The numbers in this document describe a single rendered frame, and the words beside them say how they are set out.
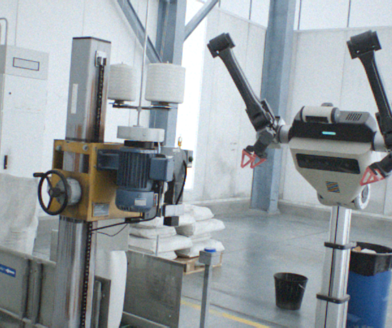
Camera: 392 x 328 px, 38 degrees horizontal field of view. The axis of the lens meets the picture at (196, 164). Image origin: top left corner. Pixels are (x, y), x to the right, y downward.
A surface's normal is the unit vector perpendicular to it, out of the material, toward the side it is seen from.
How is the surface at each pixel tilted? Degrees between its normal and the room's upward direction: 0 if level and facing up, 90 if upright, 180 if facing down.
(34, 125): 90
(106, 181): 90
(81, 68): 90
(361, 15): 90
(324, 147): 40
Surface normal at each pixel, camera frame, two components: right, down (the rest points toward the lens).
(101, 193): 0.80, 0.10
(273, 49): -0.59, -0.01
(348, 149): -0.32, -0.76
